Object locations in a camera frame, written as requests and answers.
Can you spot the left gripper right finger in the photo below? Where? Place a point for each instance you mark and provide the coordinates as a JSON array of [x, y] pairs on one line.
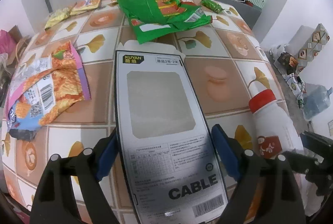
[[280, 201]]

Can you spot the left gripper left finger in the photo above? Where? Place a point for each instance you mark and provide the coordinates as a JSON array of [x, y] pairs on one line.
[[55, 202]]

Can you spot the yellow orange snack bag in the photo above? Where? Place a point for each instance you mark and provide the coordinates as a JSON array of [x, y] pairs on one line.
[[43, 90]]

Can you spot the white cable package box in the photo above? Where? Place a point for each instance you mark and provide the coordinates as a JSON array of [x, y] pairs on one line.
[[171, 167]]

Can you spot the green snack bag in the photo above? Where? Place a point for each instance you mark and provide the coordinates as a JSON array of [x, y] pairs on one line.
[[151, 19]]

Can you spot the white bottle red cap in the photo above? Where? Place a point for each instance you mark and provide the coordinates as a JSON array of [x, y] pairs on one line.
[[274, 128]]

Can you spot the blue water jug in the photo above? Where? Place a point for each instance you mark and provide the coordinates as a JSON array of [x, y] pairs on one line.
[[316, 101]]

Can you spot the dark snack box on floor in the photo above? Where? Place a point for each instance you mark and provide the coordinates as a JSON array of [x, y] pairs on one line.
[[288, 62]]

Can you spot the pink plastic bag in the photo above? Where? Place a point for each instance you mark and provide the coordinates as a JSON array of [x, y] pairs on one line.
[[7, 43]]

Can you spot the cardboard box on floor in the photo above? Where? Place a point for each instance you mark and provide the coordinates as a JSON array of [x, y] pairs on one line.
[[21, 43]]

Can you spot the yellow snack packet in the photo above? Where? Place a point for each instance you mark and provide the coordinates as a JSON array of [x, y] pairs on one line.
[[57, 17]]

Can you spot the grey cabinet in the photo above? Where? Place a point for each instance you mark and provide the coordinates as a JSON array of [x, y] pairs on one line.
[[250, 14]]

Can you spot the small green candy packet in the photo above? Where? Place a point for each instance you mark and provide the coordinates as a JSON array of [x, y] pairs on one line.
[[212, 5]]

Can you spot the orange cream snack packet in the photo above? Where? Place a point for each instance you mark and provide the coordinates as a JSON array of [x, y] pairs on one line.
[[83, 6]]

